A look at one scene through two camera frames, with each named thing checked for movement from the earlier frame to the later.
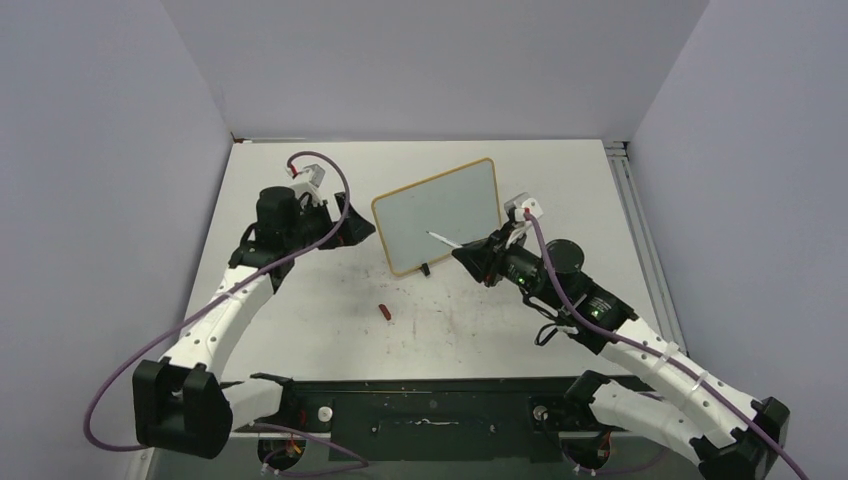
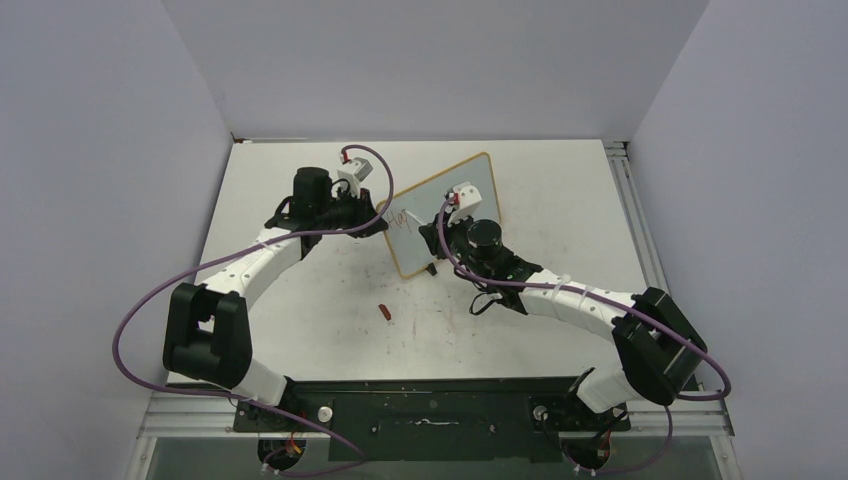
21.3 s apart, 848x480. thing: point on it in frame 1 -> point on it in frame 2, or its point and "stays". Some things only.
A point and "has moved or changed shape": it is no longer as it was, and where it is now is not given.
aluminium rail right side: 650,259 stays
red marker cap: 385,312 stays
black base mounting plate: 455,419 stays
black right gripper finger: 477,257 -> 432,236
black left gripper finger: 340,198 -> 366,202
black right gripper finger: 503,234 -> 449,208
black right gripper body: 515,239 -> 456,239
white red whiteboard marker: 447,241 has moved or changed shape
